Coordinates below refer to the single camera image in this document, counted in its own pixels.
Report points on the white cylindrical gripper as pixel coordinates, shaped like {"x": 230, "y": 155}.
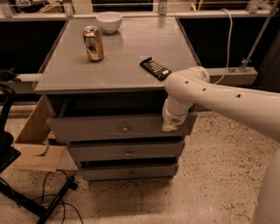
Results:
{"x": 172, "y": 118}

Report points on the grey top drawer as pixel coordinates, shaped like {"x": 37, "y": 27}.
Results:
{"x": 107, "y": 127}

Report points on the grey drawer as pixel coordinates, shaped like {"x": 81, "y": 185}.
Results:
{"x": 118, "y": 151}
{"x": 107, "y": 127}
{"x": 130, "y": 172}

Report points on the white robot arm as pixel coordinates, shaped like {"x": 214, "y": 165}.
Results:
{"x": 258, "y": 110}

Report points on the grey middle drawer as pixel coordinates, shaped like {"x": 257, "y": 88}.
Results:
{"x": 118, "y": 151}

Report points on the grey bottom drawer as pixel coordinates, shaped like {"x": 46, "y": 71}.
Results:
{"x": 130, "y": 172}

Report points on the grey drawer cabinet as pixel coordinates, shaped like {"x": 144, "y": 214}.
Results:
{"x": 73, "y": 86}

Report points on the dark chocolate bar wrapper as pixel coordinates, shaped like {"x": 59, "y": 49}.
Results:
{"x": 158, "y": 71}

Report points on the gold soda can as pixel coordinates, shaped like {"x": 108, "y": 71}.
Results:
{"x": 93, "y": 43}

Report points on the white ceramic bowl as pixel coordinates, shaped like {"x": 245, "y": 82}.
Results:
{"x": 109, "y": 21}

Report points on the brown cardboard box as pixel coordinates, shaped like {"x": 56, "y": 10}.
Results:
{"x": 36, "y": 155}

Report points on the black chair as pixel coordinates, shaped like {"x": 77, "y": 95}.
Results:
{"x": 8, "y": 154}

